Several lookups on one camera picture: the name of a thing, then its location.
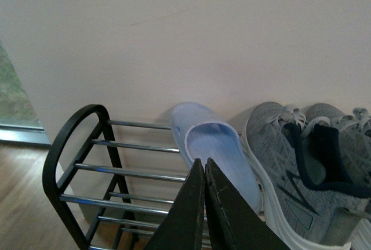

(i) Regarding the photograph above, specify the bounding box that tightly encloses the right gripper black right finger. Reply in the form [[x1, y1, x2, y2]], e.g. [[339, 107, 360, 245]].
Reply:
[[205, 158, 289, 250]]

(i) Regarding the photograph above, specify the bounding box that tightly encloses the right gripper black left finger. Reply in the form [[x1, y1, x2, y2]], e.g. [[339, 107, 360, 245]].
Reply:
[[144, 158, 205, 249]]

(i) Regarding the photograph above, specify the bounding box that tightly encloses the grey knit sneaker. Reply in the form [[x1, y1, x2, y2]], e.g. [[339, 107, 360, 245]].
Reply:
[[305, 103, 370, 186], [242, 102, 370, 249]]

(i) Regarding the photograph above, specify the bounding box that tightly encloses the white slide sandal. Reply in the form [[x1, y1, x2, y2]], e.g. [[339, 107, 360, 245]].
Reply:
[[170, 102, 262, 213]]

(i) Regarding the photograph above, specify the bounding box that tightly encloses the black chrome shoe rack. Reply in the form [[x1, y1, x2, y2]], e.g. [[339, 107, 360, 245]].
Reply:
[[42, 104, 266, 250]]

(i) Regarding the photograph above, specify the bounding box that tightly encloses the large window with dark frame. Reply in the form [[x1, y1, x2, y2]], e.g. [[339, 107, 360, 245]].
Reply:
[[1, 48, 50, 148]]

